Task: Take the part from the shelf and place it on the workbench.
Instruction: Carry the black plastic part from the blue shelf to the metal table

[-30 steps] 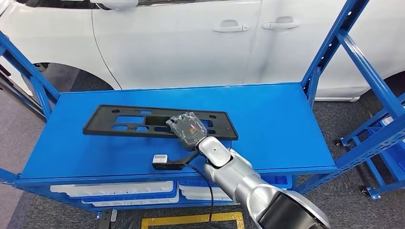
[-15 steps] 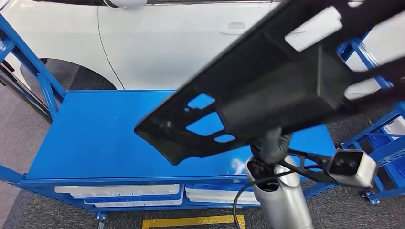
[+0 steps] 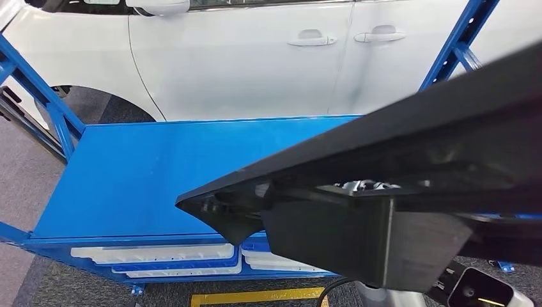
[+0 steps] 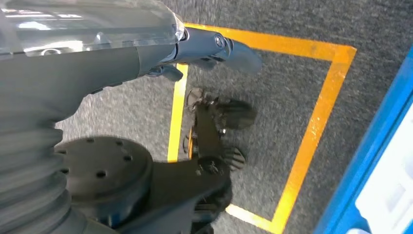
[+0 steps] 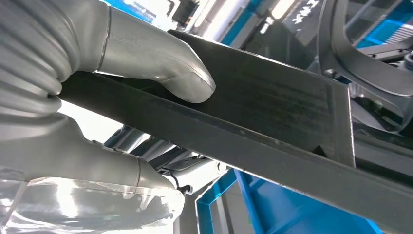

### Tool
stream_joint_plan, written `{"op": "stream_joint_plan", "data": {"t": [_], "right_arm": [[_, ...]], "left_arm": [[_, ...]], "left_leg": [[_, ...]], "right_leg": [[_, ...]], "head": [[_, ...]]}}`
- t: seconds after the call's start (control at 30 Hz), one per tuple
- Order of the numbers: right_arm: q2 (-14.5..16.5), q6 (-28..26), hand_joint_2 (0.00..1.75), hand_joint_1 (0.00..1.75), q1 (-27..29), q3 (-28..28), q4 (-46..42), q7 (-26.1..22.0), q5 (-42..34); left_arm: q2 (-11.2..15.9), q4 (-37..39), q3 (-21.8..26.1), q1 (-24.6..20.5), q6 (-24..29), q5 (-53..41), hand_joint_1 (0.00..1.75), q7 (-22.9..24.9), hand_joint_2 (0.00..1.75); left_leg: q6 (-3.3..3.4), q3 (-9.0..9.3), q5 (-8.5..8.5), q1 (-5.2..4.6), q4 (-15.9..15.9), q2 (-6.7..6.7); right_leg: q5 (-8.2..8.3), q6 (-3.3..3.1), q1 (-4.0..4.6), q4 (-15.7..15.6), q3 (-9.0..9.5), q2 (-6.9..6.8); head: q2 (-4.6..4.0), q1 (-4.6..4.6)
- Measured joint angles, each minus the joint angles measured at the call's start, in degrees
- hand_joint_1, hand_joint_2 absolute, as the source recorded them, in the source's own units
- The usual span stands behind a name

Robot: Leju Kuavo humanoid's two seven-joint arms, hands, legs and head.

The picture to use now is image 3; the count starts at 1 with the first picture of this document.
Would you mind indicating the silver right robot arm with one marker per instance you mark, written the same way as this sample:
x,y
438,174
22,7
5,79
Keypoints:
x,y
381,296

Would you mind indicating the white car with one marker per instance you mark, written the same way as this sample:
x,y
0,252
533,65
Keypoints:
x,y
233,72

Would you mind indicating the black plastic plate bracket part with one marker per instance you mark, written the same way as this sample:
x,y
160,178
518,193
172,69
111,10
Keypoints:
x,y
381,148

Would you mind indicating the black metal frame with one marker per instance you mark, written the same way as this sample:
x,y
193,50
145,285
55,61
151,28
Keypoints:
x,y
10,94

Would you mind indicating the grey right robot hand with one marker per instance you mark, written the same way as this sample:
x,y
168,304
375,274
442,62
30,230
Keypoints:
x,y
364,185

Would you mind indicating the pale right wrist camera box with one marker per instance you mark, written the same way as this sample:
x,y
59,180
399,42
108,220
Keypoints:
x,y
478,290

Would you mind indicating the blue metal shelf rack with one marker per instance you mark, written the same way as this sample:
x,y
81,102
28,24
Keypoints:
x,y
148,178

